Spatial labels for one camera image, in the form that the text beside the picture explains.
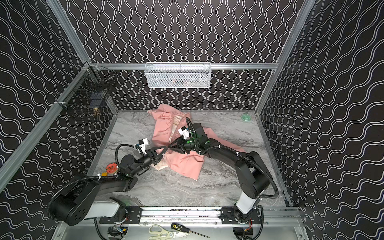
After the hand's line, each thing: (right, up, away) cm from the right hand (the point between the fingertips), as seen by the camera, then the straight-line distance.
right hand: (169, 148), depth 80 cm
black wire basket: (-55, +36, +18) cm, 68 cm away
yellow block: (-40, -16, +8) cm, 44 cm away
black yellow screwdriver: (+9, -36, -10) cm, 39 cm away
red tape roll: (-35, -13, +8) cm, 38 cm away
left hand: (+1, 0, -6) cm, 6 cm away
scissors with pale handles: (-3, -38, -9) cm, 39 cm away
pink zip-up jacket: (-6, +16, +26) cm, 31 cm away
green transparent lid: (+54, +19, +37) cm, 68 cm away
